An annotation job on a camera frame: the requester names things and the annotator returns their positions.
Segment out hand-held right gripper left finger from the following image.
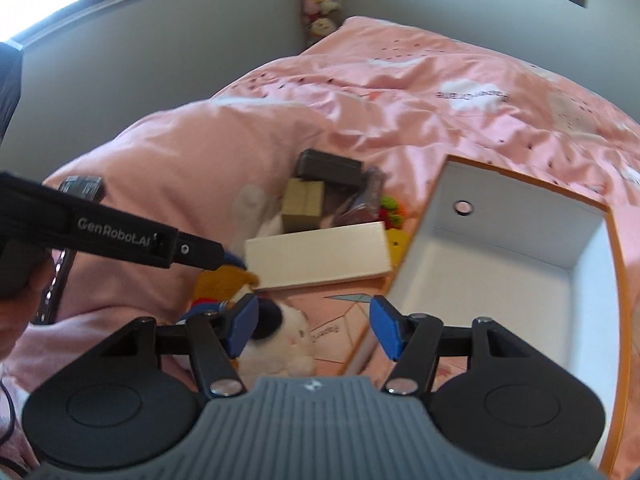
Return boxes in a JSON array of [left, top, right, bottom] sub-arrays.
[[97, 294, 259, 398]]

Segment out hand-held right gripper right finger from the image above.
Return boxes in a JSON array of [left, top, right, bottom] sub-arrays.
[[369, 295, 543, 396]]

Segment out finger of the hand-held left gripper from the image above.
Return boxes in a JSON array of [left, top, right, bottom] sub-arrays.
[[175, 232, 227, 271]]

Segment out duck plush toy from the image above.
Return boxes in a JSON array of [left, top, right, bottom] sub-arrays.
[[180, 250, 261, 326]]

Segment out plastic-wrapped dark box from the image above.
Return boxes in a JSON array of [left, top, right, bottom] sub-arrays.
[[320, 169, 386, 228]]

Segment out dark grey box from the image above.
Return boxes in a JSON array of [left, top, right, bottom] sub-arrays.
[[295, 149, 363, 191]]

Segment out white box with orange rim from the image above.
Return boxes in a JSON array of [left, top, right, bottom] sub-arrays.
[[345, 154, 632, 476]]

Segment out black glossy object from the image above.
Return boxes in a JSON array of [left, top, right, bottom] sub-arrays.
[[35, 176, 106, 323]]

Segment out white plush toy black ears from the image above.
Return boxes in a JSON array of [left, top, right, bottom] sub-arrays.
[[232, 285, 316, 378]]

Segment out yellow round toy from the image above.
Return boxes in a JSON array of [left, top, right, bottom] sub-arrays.
[[385, 229, 413, 266]]

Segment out white rectangular box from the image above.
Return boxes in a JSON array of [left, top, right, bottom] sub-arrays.
[[244, 221, 393, 292]]

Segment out small cardboard box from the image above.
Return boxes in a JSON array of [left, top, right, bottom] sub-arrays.
[[281, 178, 326, 233]]

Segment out red green crochet toy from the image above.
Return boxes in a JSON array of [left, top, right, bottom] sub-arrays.
[[379, 196, 408, 228]]

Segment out dark cloth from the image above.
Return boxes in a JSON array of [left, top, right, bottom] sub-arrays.
[[0, 40, 25, 146]]

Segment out pink printed blanket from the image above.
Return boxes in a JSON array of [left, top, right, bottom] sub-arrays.
[[0, 16, 640, 480]]

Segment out stack of plush toys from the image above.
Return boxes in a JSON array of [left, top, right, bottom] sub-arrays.
[[299, 0, 346, 46]]

